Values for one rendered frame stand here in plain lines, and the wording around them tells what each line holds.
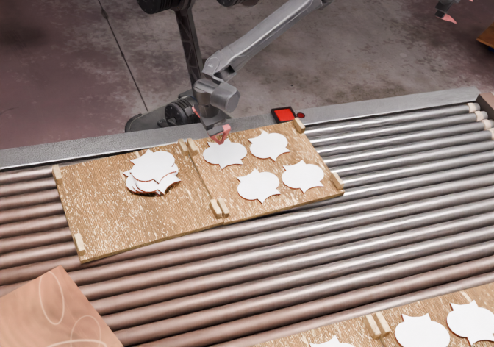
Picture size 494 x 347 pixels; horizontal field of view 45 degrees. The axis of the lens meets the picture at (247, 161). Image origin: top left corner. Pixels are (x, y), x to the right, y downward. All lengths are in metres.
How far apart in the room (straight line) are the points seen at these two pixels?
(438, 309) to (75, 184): 1.08
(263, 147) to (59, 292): 0.83
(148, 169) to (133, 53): 2.20
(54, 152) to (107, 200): 0.28
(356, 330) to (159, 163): 0.74
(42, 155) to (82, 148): 0.12
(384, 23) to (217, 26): 1.28
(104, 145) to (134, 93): 1.67
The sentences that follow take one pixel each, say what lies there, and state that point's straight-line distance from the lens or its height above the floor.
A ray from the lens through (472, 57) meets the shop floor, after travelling 4.65.
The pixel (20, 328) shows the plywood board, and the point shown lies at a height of 1.04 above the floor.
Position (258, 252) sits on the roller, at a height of 0.92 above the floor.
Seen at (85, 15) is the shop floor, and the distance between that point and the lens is 4.27.
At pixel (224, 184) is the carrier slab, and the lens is 1.81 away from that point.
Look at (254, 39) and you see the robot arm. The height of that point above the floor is 1.35.
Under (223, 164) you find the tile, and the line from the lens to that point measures 1.85.
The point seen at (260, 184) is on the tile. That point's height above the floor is 0.94.
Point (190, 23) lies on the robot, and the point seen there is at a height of 0.74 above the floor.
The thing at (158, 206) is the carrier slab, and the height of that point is 0.94.
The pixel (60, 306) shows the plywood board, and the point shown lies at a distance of 1.44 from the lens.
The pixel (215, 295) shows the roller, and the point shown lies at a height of 0.92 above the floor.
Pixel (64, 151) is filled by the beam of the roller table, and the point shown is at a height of 0.92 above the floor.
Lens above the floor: 2.26
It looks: 44 degrees down
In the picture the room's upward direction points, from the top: 11 degrees clockwise
